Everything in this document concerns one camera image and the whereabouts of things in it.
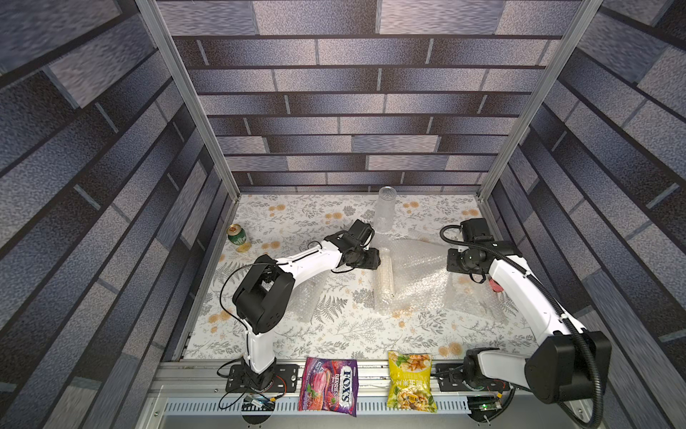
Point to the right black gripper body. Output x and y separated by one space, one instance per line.
455 260

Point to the aluminium front rail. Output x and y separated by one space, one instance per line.
190 394

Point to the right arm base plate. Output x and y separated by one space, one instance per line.
452 378

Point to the bubble wrap sheet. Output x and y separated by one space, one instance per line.
476 299

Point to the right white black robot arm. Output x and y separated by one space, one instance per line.
570 362

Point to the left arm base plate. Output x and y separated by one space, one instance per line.
278 378

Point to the white ribbed ceramic vase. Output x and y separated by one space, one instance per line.
385 291

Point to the green drink can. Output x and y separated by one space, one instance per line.
238 237

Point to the yellow snack bag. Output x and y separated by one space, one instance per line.
410 387

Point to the purple Fox's candy bag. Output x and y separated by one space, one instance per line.
329 385

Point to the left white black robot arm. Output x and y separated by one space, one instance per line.
262 297

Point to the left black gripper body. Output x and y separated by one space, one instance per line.
366 258

